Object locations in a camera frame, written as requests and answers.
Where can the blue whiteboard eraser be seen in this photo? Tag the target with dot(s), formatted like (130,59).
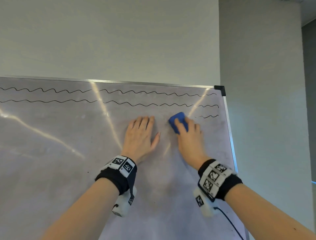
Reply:
(177,122)

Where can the white wrist camera unit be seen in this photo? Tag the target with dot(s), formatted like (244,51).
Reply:
(124,202)
(202,202)

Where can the person's left forearm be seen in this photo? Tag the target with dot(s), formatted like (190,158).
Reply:
(81,212)

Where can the person's right forearm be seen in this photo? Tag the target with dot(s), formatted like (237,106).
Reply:
(271,215)

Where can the person's left hand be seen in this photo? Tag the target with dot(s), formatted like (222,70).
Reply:
(138,141)

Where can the person's right hand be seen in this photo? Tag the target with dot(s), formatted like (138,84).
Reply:
(191,146)

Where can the white whiteboard with wavy lines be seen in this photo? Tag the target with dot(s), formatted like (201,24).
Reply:
(98,160)

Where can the black wristband with marker tags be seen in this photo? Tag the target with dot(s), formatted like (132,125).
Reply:
(117,174)
(218,180)

